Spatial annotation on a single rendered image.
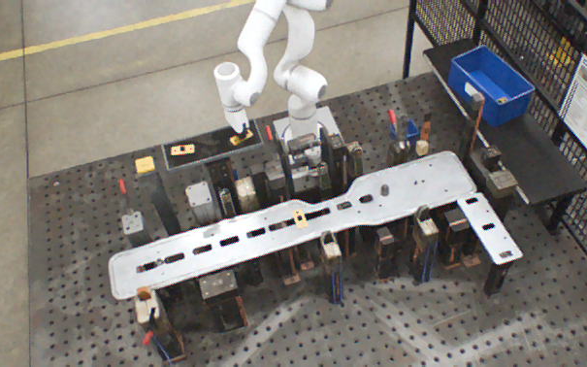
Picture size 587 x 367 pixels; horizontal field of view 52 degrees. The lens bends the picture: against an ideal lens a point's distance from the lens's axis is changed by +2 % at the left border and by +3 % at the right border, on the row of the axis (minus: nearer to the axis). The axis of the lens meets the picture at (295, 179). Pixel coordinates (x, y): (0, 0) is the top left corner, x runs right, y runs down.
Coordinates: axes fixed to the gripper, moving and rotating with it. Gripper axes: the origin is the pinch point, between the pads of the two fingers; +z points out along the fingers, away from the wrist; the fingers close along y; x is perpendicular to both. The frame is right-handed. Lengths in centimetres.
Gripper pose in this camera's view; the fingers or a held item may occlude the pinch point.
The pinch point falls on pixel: (240, 132)
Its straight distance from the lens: 226.9
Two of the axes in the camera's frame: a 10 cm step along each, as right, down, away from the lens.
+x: 8.1, -5.0, 3.0
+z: 0.8, 6.1, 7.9
